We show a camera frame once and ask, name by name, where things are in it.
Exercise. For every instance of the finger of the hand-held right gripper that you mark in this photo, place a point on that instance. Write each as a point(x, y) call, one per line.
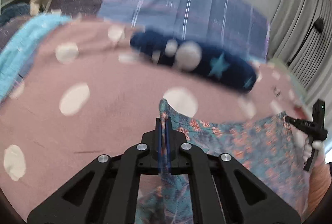
point(298, 123)

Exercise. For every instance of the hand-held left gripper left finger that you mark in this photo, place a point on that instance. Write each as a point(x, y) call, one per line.
point(129, 161)

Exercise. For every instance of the green pillow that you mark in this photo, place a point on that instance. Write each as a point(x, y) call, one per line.
point(298, 84)

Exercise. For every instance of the black floor lamp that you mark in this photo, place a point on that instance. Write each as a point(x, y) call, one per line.
point(319, 25)

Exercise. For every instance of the navy star-print pillow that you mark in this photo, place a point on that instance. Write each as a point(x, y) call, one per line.
point(233, 76)

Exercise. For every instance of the purple deer-print quilt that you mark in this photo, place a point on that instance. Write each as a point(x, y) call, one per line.
point(10, 32)

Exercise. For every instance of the pink polka-dot bedsheet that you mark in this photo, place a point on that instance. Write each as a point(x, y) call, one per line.
point(103, 123)

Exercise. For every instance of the light blue blanket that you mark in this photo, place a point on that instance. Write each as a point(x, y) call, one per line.
point(20, 47)

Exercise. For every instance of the person's right hand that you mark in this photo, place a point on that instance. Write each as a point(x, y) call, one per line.
point(308, 152)

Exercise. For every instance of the teal floral shirt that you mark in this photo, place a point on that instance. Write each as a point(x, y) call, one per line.
point(259, 141)

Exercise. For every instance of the blue plaid pillow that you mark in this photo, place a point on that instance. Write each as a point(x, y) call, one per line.
point(207, 6)

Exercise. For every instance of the person's right forearm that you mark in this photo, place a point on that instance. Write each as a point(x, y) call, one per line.
point(319, 187)

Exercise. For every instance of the grey pleated curtain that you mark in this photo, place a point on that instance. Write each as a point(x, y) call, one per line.
point(298, 6)

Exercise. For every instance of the teal fuzzy blanket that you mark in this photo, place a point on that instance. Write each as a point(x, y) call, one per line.
point(13, 13)

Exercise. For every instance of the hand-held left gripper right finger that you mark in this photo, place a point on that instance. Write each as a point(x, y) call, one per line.
point(192, 161)

